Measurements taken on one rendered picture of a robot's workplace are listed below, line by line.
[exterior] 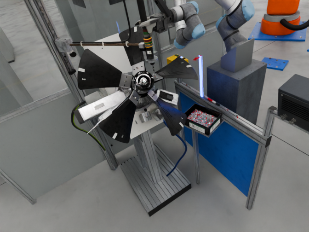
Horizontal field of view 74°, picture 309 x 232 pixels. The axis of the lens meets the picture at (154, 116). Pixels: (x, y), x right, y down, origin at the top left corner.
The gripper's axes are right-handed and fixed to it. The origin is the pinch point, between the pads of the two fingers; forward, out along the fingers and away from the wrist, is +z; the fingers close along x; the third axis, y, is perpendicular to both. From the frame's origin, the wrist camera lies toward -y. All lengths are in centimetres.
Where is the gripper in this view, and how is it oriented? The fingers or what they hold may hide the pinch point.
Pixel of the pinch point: (139, 23)
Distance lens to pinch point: 112.6
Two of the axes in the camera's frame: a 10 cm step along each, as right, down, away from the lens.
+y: 1.7, 7.6, 6.3
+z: -8.4, 4.4, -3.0
